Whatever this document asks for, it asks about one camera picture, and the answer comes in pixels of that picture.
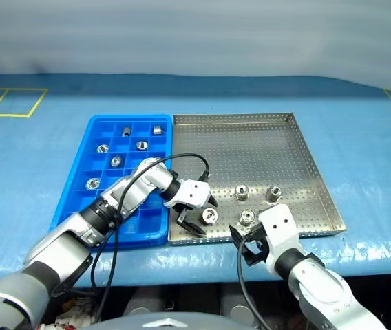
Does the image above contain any white crumpled rag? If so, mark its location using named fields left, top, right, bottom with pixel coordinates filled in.
left=55, top=297, right=96, bottom=326

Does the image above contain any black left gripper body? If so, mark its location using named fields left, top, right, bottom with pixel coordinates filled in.
left=171, top=204, right=198, bottom=224

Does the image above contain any dark grey cylinder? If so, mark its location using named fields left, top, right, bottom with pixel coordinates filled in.
left=220, top=285, right=255, bottom=329
left=123, top=288, right=169, bottom=318

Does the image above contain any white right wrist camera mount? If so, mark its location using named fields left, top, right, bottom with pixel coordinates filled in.
left=257, top=203, right=300, bottom=274

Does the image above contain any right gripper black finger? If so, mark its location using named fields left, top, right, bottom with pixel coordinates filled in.
left=242, top=241, right=264, bottom=267
left=229, top=224, right=249, bottom=247

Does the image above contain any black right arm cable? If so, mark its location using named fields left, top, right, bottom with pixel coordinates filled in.
left=236, top=236, right=273, bottom=330

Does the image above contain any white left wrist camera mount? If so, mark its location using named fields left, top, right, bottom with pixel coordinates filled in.
left=173, top=178, right=213, bottom=210

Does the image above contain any grey rounded robot torso top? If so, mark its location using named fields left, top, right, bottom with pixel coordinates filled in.
left=96, top=316, right=233, bottom=330

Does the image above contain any perforated steel tray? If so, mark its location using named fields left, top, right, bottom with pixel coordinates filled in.
left=167, top=111, right=348, bottom=245

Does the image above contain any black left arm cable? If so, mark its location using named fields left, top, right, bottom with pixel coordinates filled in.
left=90, top=153, right=212, bottom=322

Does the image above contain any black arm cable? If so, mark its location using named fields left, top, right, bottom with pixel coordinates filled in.
left=236, top=236, right=273, bottom=330
left=90, top=153, right=212, bottom=322

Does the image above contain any blue plastic compartment tray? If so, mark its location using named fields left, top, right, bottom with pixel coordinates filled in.
left=50, top=114, right=174, bottom=251

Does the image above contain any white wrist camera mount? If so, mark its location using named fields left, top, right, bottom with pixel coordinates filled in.
left=257, top=203, right=300, bottom=274
left=173, top=178, right=213, bottom=210

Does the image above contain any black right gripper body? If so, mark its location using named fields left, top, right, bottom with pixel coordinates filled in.
left=244, top=222, right=269, bottom=263

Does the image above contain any blue plastic table cover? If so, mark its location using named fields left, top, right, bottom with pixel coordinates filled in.
left=0, top=72, right=391, bottom=289

